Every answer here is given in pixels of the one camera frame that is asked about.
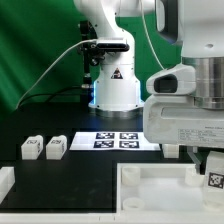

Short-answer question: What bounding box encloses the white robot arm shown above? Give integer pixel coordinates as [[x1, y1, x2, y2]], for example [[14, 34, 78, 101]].
[[73, 0, 224, 174]]

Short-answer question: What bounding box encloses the black camera on stand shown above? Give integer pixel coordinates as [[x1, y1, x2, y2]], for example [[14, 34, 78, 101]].
[[78, 20, 104, 103]]

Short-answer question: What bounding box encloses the white square tabletop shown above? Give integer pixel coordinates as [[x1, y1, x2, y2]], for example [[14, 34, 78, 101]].
[[116, 163, 224, 215]]

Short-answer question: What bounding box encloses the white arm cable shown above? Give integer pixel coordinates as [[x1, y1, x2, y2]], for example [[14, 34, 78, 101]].
[[139, 0, 166, 71]]

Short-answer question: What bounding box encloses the white sheet with tags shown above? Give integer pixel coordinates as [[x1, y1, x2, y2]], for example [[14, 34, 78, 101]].
[[70, 132, 160, 151]]

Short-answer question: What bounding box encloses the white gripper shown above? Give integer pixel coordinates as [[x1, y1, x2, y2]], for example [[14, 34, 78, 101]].
[[143, 95, 224, 174]]

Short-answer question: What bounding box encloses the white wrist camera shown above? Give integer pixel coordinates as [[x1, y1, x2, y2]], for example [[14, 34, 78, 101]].
[[146, 63, 196, 95]]

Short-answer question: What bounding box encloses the white left obstacle block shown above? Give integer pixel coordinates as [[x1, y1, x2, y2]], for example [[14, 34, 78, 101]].
[[0, 167, 15, 204]]

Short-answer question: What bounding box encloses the black cable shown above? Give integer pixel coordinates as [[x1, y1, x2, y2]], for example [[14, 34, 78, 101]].
[[18, 85, 94, 107]]

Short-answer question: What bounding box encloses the white front rail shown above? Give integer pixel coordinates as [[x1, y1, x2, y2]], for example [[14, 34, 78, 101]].
[[0, 214, 224, 224]]

